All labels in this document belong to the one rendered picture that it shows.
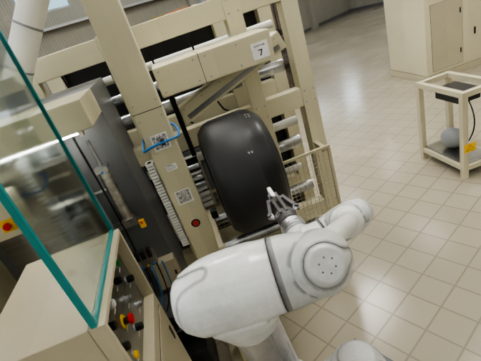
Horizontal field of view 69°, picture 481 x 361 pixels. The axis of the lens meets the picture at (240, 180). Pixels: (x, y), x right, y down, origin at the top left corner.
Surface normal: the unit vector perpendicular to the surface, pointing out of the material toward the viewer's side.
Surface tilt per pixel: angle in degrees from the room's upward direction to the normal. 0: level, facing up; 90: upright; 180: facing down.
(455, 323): 0
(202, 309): 63
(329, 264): 55
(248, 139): 42
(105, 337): 90
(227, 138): 34
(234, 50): 90
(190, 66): 90
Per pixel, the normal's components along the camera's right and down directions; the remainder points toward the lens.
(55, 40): 0.63, 0.17
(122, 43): 0.24, 0.37
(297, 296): -0.03, 0.46
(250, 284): -0.12, -0.21
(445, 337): -0.29, -0.85
